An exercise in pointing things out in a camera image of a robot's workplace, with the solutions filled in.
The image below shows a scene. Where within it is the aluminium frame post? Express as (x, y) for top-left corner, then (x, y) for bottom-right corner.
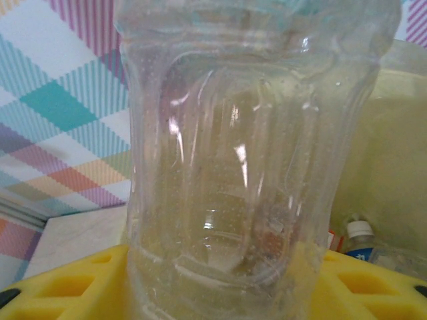
(0, 193), (51, 231)

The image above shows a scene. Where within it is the clear water bottle pale label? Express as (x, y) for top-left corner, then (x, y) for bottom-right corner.
(113, 0), (403, 320)

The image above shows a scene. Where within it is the translucent yellow round bin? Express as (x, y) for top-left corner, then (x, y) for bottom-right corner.
(328, 38), (427, 267)

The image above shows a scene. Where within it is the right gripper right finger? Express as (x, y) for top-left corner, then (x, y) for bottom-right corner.
(320, 249), (427, 320)

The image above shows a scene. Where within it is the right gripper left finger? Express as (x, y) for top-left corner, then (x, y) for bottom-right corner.
(0, 245), (134, 320)

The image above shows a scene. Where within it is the water bottle blue barcode label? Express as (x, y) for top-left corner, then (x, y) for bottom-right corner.
(343, 219), (427, 279)

